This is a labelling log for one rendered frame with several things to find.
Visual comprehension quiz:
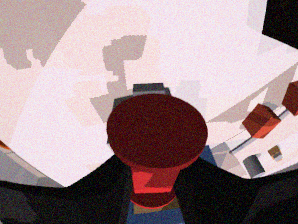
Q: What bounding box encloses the grey cylinder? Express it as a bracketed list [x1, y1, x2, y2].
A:
[242, 155, 266, 179]

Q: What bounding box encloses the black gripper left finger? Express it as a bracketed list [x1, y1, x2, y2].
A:
[0, 153, 133, 224]

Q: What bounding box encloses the orange-red cube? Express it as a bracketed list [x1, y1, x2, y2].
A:
[241, 104, 282, 139]
[282, 80, 298, 116]

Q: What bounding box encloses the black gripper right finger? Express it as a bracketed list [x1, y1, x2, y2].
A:
[173, 157, 298, 224]

